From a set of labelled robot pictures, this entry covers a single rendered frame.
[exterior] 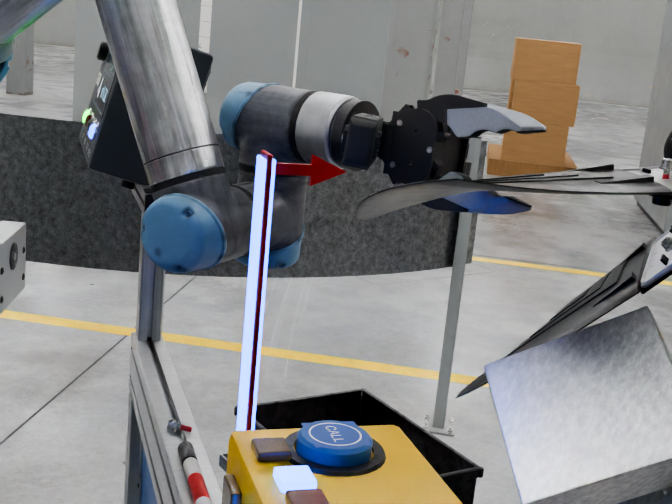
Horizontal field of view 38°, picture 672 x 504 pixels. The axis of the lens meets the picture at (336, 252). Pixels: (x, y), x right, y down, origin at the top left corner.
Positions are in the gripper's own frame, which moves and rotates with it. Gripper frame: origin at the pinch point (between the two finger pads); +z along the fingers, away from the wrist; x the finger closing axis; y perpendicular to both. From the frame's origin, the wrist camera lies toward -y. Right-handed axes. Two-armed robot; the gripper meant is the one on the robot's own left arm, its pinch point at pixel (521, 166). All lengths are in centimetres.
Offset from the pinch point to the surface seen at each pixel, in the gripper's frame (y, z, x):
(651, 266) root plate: 12.5, 9.3, 7.6
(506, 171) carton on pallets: 735, -347, 36
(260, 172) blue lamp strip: -24.4, -9.3, 2.9
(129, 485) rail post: 10, -52, 52
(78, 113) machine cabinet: 402, -537, 36
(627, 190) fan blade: -5.4, 11.5, 0.1
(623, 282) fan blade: 10.9, 7.5, 9.4
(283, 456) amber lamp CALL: -41.3, 8.7, 15.0
